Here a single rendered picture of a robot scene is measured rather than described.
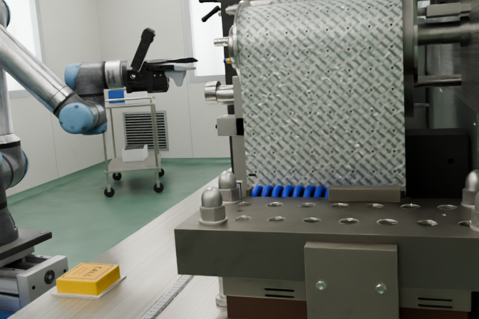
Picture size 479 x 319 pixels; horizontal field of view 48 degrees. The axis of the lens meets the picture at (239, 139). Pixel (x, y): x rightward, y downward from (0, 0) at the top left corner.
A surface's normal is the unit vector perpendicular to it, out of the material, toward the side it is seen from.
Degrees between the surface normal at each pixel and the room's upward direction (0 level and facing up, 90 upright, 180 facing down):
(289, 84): 90
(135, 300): 0
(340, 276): 90
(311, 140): 90
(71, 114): 90
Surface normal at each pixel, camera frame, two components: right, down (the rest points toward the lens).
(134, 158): -0.01, 0.14
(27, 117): 0.96, -0.02
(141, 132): -0.29, 0.15
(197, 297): -0.07, -0.99
